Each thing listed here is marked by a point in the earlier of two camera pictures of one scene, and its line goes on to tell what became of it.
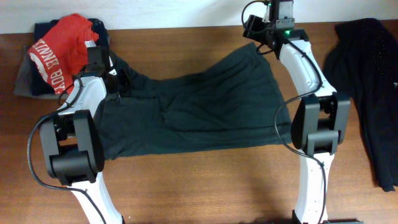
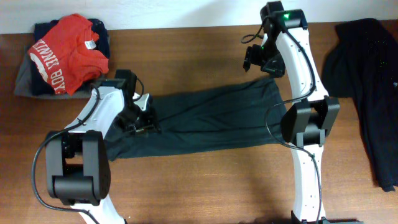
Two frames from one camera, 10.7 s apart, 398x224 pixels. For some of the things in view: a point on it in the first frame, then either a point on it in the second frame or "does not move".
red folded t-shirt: x=61 y=53 does not move
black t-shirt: x=362 y=60 does not move
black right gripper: x=253 y=22 to x=252 y=55
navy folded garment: x=40 y=85 does not move
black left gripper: x=126 y=83 to x=150 y=122
